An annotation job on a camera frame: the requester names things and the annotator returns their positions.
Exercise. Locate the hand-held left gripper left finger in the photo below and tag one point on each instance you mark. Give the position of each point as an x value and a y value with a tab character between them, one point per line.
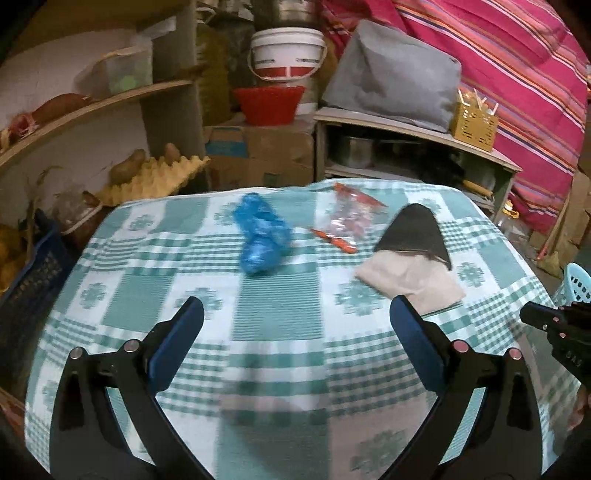
180	341

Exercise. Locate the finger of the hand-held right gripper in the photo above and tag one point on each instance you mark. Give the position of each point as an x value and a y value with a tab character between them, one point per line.
540	316

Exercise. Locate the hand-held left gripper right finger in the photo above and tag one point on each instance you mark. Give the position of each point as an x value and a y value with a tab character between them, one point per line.
413	344

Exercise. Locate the light blue plastic basket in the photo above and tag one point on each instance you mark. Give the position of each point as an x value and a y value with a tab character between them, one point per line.
577	281

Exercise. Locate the beige cloth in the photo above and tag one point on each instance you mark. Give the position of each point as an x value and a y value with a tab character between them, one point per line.
411	281

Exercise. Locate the black triangular cloth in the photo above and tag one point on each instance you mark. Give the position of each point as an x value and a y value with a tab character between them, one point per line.
413	230

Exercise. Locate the orange wrapper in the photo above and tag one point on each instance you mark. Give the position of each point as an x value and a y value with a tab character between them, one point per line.
337	240

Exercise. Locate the blue plastic bag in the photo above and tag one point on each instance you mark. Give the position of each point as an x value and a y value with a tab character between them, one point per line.
261	235

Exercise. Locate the clear red-edged plastic wrapper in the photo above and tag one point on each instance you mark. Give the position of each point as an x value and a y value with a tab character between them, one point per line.
353	207

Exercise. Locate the yellow oil bottle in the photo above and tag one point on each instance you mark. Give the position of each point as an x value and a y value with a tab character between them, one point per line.
512	221

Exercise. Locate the green checkered tablecloth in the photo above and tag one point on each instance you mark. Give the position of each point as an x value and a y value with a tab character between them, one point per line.
277	300

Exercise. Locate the brown cardboard sheet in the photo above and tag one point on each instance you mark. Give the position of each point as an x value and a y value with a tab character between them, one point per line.
575	212

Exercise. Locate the wooden rolling pin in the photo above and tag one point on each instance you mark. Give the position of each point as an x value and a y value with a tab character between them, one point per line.
478	187

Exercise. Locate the dark blue plastic crate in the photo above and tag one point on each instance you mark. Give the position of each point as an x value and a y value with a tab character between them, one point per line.
32	295

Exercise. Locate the wooden cabinet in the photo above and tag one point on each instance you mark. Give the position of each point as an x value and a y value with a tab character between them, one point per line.
498	157

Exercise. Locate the yellow egg tray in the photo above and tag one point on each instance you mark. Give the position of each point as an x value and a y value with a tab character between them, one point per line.
152	177

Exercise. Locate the large potato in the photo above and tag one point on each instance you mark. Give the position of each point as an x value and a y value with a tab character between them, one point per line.
127	166

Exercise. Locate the small potato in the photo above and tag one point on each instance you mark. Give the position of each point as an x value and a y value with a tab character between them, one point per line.
171	153

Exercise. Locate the steel pot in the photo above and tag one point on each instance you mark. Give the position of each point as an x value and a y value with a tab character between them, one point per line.
353	150

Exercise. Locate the yellow utensil holder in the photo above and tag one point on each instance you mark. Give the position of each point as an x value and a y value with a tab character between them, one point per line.
475	120

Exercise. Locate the cardboard box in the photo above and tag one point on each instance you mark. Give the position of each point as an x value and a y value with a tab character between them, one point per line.
263	152

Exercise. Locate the wooden corner shelf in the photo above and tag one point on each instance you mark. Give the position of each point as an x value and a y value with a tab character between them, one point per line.
92	138

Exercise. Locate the pink striped blanket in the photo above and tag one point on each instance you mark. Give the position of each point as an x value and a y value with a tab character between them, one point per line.
517	69

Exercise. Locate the red plastic bowl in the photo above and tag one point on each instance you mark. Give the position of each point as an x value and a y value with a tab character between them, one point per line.
270	104

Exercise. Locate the grey cushion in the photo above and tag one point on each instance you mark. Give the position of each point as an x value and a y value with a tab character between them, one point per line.
392	78

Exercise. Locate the clear plastic container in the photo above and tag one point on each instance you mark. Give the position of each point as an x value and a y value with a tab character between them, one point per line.
122	71

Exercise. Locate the large oil jug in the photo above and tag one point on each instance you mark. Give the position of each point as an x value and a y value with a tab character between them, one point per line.
213	64

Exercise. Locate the white plastic bucket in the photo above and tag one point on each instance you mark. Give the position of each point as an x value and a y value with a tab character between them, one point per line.
286	50

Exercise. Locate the metal pot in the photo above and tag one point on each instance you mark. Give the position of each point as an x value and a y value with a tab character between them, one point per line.
286	11

